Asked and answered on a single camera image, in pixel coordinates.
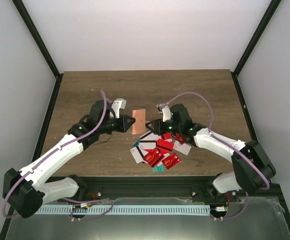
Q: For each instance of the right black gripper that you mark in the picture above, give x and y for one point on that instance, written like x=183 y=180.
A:
x=158 y=124

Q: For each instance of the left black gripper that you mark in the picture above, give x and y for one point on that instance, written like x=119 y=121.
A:
x=124 y=126

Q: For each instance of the pink card holder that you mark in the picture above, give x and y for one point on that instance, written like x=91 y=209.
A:
x=140 y=120

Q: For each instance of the red vip card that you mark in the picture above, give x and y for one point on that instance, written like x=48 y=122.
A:
x=177 y=137
x=171 y=160
x=154 y=157

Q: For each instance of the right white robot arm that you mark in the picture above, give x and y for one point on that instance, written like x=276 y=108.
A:
x=252 y=169

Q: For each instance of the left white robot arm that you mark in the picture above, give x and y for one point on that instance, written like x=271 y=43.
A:
x=27 y=189

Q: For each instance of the white card black stripe upper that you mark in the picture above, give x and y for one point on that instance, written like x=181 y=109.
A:
x=149 y=136

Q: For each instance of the white card black stripe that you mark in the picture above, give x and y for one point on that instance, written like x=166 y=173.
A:
x=149 y=136
x=138 y=154

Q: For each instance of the red card upper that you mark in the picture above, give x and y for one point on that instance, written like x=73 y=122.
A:
x=166 y=137

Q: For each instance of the white card centre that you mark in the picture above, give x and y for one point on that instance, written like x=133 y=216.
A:
x=147 y=144

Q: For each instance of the blue card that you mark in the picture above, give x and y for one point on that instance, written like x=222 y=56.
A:
x=136 y=143

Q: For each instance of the red card black stripe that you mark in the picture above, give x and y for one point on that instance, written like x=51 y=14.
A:
x=165 y=145

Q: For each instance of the white card right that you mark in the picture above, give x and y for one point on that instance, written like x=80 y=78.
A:
x=182 y=147

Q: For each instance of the red VIP card front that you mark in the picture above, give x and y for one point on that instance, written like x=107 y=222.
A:
x=171 y=160

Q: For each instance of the teal card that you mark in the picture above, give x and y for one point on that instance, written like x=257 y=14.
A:
x=158 y=168

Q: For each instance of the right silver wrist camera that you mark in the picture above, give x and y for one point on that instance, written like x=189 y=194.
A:
x=164 y=110

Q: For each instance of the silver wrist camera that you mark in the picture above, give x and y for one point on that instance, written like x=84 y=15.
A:
x=164 y=110
x=117 y=105

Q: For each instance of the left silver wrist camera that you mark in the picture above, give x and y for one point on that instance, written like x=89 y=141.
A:
x=117 y=105

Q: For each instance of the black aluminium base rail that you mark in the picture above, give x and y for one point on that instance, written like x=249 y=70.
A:
x=195 y=188

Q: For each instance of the light blue slotted cable duct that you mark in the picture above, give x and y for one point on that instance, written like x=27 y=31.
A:
x=192 y=210

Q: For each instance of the left black frame post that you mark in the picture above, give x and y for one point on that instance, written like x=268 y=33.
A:
x=24 y=14

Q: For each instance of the black frame post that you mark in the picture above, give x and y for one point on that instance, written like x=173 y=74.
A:
x=24 y=14
x=268 y=14

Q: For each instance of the right black frame post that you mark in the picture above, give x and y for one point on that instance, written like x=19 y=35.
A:
x=268 y=14

